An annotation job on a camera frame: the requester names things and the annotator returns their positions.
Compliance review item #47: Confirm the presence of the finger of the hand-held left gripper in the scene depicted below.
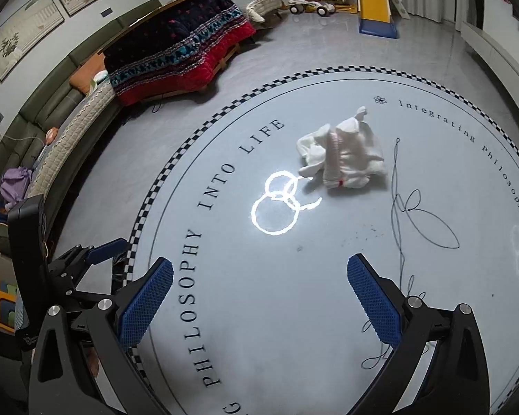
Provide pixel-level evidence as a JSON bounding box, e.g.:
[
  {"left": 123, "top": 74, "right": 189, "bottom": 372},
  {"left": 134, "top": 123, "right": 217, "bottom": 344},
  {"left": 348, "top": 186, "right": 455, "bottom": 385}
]
[
  {"left": 67, "top": 264, "right": 134, "bottom": 307},
  {"left": 47, "top": 238, "right": 129, "bottom": 278}
]

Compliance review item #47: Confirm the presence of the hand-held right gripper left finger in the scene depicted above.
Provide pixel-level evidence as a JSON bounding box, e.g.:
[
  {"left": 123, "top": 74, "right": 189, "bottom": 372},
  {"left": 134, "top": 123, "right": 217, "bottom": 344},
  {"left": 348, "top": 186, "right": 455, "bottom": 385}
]
[{"left": 28, "top": 257, "right": 174, "bottom": 415}]

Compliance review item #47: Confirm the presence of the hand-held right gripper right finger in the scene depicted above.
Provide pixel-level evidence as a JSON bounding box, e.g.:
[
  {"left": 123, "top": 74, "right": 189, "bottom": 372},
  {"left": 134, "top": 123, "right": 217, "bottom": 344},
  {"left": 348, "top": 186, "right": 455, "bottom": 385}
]
[{"left": 347, "top": 254, "right": 490, "bottom": 415}]

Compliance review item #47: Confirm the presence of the white cloth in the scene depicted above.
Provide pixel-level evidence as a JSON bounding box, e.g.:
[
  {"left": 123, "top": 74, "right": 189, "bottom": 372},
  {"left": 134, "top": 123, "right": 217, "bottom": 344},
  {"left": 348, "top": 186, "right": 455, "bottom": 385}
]
[{"left": 296, "top": 106, "right": 389, "bottom": 190}]

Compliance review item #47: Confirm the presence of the purple backpack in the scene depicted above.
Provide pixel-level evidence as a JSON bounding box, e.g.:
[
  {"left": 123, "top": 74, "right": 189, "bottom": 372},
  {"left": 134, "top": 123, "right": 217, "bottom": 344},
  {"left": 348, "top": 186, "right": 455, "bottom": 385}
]
[{"left": 0, "top": 166, "right": 35, "bottom": 208}]

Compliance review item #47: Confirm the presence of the grey quilted sofa cover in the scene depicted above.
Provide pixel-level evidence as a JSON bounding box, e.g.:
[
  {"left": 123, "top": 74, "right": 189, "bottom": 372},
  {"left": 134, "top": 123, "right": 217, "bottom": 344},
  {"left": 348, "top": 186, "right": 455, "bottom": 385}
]
[{"left": 26, "top": 82, "right": 117, "bottom": 202}]

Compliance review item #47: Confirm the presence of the dark green sofa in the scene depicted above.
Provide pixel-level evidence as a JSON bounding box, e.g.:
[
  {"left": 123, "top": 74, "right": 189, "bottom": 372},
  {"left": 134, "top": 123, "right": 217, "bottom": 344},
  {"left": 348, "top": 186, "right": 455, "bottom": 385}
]
[{"left": 0, "top": 0, "right": 165, "bottom": 200}]

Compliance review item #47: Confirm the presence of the orange cushion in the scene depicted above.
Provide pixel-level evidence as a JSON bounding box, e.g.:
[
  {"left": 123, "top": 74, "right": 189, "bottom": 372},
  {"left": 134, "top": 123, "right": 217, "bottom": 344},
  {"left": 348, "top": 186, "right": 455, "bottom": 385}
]
[{"left": 69, "top": 54, "right": 107, "bottom": 96}]

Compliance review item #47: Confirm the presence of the table with red patterned cloth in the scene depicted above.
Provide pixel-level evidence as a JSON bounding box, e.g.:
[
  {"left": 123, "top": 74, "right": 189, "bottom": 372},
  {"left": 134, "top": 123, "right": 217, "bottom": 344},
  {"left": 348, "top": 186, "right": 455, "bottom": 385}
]
[{"left": 103, "top": 0, "right": 257, "bottom": 107}]

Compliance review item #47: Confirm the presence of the wide plant framed picture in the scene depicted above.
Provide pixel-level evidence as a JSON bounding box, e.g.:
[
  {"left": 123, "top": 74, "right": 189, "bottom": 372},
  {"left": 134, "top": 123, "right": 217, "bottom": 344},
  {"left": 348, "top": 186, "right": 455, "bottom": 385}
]
[{"left": 0, "top": 0, "right": 65, "bottom": 82}]

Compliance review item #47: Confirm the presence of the white low cabinet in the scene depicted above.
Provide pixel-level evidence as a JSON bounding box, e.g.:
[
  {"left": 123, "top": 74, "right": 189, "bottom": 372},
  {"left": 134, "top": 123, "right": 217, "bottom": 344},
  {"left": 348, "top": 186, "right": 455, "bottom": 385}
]
[{"left": 461, "top": 21, "right": 519, "bottom": 113}]

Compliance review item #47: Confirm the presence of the yellow blue children's slide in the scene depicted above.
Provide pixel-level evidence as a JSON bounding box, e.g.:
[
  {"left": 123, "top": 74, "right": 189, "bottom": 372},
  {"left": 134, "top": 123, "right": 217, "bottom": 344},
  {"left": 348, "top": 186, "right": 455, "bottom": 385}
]
[{"left": 352, "top": 0, "right": 411, "bottom": 39}]

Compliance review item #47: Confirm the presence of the white toy car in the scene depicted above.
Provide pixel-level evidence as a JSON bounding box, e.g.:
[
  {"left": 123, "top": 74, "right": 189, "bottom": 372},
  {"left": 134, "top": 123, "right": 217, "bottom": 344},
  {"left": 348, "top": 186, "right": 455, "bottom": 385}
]
[{"left": 285, "top": 0, "right": 337, "bottom": 17}]

